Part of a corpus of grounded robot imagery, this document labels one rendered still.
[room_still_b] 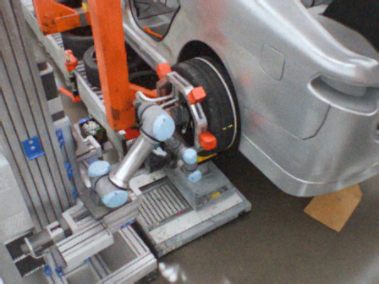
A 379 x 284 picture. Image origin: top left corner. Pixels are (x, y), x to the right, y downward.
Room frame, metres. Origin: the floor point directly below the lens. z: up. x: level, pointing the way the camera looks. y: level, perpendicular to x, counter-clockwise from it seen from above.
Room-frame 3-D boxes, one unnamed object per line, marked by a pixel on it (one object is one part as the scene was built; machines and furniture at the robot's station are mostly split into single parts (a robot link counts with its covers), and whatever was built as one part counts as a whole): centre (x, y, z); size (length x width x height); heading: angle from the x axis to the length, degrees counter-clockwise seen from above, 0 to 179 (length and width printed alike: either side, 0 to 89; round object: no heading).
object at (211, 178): (2.18, -0.12, 0.32); 0.40 x 0.30 x 0.28; 31
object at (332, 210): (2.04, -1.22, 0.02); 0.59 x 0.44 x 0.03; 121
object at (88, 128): (2.31, 0.69, 0.51); 0.20 x 0.14 x 0.13; 38
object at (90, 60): (3.57, 0.69, 0.39); 0.66 x 0.66 x 0.24
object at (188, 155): (1.57, -0.03, 0.95); 0.11 x 0.08 x 0.11; 33
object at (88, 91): (3.49, 1.11, 0.28); 2.47 x 0.09 x 0.22; 31
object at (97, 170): (1.40, 0.42, 0.98); 0.13 x 0.12 x 0.14; 33
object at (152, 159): (2.37, 0.15, 0.26); 0.42 x 0.18 x 0.35; 121
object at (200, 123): (2.09, 0.02, 0.85); 0.54 x 0.07 x 0.54; 31
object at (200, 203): (2.18, -0.12, 0.13); 0.50 x 0.36 x 0.10; 31
